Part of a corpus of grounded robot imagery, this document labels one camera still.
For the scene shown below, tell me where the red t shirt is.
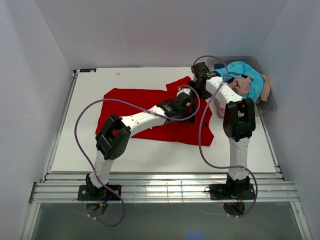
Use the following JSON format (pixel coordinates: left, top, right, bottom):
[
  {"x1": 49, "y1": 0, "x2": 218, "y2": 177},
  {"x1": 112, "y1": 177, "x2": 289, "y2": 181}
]
[{"x1": 95, "y1": 76, "x2": 214, "y2": 146}]

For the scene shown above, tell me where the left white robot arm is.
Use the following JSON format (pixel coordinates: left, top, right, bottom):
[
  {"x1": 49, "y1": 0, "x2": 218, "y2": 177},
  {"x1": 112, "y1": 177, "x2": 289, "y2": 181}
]
[{"x1": 85, "y1": 88, "x2": 196, "y2": 200}]

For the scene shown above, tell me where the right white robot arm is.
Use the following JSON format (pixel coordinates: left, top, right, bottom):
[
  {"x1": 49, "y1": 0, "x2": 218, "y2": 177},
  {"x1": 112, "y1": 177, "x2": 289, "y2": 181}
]
[{"x1": 190, "y1": 62, "x2": 256, "y2": 200}]

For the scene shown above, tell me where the dark blue t shirt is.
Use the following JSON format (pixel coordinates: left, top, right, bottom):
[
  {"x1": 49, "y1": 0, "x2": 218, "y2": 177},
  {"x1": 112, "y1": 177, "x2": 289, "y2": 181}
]
[{"x1": 213, "y1": 63, "x2": 225, "y2": 70}]

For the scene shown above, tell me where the pink t shirt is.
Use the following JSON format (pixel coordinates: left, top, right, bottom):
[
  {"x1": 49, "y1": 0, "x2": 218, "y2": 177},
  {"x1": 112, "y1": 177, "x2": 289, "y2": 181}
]
[{"x1": 216, "y1": 102, "x2": 225, "y2": 118}]

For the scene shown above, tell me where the turquoise t shirt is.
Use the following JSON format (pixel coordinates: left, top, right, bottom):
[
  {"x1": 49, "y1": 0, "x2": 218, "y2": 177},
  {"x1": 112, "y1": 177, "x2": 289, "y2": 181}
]
[{"x1": 215, "y1": 61, "x2": 264, "y2": 103}]

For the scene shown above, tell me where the beige t shirt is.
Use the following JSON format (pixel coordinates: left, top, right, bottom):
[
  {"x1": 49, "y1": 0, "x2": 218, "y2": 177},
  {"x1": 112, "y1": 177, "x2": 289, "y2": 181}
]
[{"x1": 228, "y1": 74, "x2": 271, "y2": 103}]

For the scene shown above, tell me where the clear plastic bin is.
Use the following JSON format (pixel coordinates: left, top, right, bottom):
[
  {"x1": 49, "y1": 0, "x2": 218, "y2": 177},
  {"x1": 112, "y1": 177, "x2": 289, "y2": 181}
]
[{"x1": 206, "y1": 56, "x2": 277, "y2": 115}]

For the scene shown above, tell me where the blue label sticker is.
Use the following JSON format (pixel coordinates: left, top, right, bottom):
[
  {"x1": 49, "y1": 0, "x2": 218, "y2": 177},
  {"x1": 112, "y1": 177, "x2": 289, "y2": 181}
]
[{"x1": 79, "y1": 68, "x2": 97, "y2": 73}]

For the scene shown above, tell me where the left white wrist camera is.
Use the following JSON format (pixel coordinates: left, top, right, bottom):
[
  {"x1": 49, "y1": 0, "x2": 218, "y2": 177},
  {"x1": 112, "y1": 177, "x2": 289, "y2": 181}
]
[{"x1": 176, "y1": 87, "x2": 192, "y2": 97}]

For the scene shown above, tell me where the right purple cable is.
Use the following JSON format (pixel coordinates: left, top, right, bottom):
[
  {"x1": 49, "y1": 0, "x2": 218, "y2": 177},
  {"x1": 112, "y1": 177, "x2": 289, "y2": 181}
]
[{"x1": 191, "y1": 55, "x2": 259, "y2": 219}]

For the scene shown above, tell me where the purple cable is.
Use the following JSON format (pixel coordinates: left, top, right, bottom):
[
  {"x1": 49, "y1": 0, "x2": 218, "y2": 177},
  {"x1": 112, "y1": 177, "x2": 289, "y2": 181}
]
[
  {"x1": 74, "y1": 84, "x2": 201, "y2": 228},
  {"x1": 191, "y1": 55, "x2": 259, "y2": 219}
]

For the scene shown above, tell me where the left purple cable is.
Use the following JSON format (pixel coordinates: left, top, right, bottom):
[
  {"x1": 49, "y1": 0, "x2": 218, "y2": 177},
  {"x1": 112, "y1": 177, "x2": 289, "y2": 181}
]
[{"x1": 74, "y1": 84, "x2": 201, "y2": 228}]

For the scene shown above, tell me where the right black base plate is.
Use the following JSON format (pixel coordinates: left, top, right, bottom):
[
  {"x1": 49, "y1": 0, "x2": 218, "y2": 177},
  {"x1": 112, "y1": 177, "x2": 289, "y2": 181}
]
[{"x1": 208, "y1": 184, "x2": 255, "y2": 200}]

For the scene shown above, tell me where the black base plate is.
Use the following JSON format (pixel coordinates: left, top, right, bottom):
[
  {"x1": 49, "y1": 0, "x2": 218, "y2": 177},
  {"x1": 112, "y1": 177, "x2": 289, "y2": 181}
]
[
  {"x1": 77, "y1": 185, "x2": 119, "y2": 201},
  {"x1": 208, "y1": 184, "x2": 255, "y2": 200}
]

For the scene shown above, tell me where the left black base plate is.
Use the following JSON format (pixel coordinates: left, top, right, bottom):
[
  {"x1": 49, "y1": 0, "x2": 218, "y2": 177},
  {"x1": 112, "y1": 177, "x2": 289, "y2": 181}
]
[{"x1": 77, "y1": 185, "x2": 119, "y2": 201}]

